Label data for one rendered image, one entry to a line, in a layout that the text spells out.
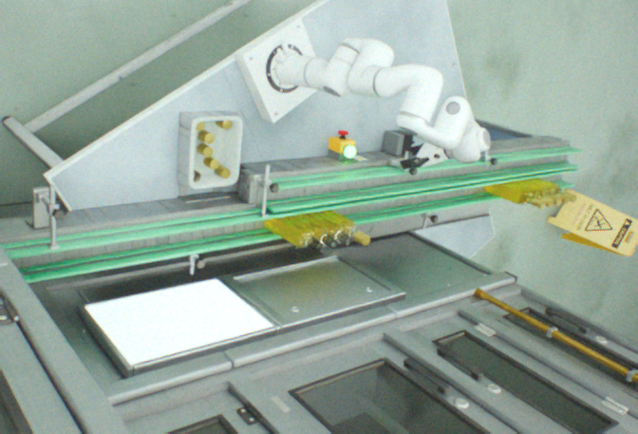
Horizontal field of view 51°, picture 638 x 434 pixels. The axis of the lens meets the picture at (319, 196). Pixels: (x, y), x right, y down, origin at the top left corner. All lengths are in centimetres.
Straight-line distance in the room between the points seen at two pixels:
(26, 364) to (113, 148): 107
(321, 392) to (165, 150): 89
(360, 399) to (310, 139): 105
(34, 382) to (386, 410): 89
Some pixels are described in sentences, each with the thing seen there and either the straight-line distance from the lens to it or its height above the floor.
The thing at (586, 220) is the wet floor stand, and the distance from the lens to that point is 525.
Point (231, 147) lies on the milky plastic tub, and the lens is 214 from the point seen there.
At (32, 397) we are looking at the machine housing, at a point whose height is 178.
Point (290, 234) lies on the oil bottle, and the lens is 209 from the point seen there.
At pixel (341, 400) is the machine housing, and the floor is 160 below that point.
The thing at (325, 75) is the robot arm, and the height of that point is 107.
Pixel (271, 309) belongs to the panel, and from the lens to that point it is 189.
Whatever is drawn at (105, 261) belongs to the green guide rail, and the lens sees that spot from 193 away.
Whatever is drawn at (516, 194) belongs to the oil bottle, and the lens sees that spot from 287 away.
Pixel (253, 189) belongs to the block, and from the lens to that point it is 213.
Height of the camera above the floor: 257
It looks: 47 degrees down
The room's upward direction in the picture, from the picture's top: 118 degrees clockwise
